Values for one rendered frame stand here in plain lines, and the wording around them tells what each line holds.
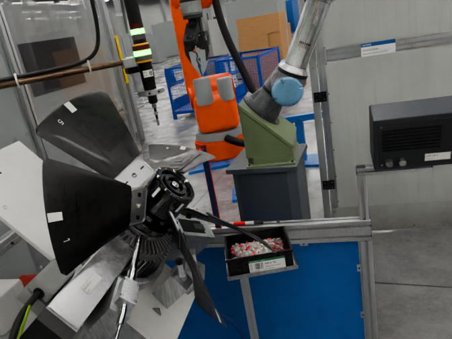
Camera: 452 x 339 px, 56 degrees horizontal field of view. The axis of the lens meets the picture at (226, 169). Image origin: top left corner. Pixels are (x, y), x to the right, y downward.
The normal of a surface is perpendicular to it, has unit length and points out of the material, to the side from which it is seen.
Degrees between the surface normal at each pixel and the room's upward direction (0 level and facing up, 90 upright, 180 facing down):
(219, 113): 90
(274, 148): 90
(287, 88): 103
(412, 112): 15
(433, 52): 90
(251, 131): 90
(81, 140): 61
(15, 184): 50
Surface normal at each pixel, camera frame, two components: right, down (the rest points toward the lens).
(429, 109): -0.22, -0.80
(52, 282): 0.63, -0.66
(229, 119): 0.14, 0.30
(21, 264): 0.97, -0.09
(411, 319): -0.17, -0.93
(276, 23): -0.36, 0.36
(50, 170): 0.75, -0.32
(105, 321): 0.01, 0.52
